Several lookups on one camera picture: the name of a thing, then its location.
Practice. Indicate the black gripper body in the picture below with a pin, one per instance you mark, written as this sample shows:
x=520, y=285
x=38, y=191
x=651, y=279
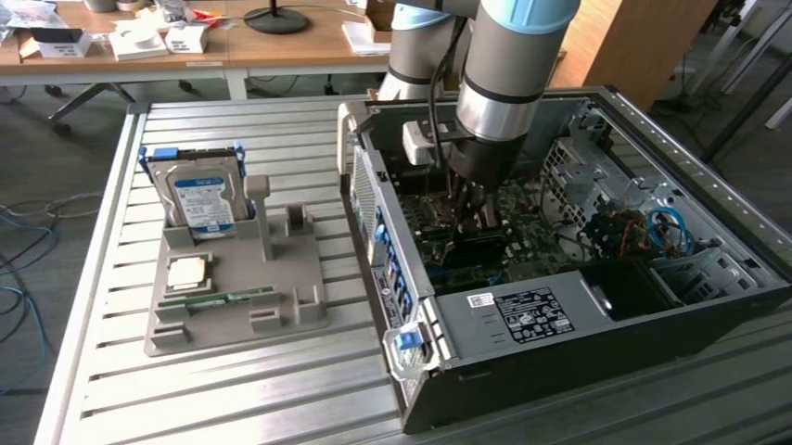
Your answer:
x=484, y=160

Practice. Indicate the Nvidia graphics card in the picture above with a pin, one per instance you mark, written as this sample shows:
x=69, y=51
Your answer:
x=472, y=248

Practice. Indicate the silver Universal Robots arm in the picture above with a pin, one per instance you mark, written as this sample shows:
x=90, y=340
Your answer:
x=512, y=69

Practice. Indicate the green Dell motherboard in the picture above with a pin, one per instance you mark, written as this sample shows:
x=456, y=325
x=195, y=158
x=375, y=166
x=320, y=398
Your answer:
x=531, y=250

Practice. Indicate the metal disk bay cage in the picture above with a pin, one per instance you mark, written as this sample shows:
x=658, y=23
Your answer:
x=575, y=176

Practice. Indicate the grey power supply unit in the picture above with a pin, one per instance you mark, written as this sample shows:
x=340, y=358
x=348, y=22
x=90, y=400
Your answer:
x=526, y=315

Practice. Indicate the blue case latch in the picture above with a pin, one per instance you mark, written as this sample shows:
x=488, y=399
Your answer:
x=408, y=338

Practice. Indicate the white paper stack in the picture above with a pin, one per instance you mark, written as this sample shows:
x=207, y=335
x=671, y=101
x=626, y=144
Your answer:
x=364, y=39

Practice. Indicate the brown cardboard box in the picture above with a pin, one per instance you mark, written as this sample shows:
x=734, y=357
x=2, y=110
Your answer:
x=376, y=18

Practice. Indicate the wooden cabinet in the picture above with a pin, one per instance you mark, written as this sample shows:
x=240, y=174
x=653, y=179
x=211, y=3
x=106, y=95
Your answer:
x=649, y=46

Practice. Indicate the grey parts rack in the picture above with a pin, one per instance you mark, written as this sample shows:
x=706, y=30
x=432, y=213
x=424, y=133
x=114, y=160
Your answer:
x=247, y=278

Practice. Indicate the black open PC case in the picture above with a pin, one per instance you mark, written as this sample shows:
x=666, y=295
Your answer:
x=618, y=361

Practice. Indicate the hard drive with blue label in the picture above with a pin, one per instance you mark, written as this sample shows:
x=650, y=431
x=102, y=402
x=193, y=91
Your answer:
x=197, y=194

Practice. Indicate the green RAM stick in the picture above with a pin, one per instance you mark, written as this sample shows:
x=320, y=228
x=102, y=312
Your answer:
x=216, y=299

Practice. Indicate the black round lamp base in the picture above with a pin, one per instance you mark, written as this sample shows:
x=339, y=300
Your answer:
x=275, y=21

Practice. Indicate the silver CPU chip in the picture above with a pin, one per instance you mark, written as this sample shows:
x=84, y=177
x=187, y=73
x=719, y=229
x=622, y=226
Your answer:
x=187, y=273

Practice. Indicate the small white labelled box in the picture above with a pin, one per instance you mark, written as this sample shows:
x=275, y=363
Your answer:
x=185, y=39

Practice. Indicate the white box with tape roll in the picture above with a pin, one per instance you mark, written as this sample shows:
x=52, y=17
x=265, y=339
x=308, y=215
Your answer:
x=139, y=41

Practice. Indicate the wooden desk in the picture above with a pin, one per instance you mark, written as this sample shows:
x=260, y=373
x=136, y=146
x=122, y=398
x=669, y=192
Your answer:
x=92, y=65

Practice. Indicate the grey metal cup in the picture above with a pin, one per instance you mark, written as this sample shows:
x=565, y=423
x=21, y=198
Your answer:
x=100, y=4

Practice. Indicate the white box black lid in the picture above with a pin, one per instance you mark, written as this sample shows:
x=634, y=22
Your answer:
x=61, y=44

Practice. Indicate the clear plastic bag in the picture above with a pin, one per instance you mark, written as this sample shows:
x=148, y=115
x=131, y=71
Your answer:
x=30, y=14

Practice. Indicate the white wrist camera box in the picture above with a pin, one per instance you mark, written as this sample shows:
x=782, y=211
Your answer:
x=426, y=141

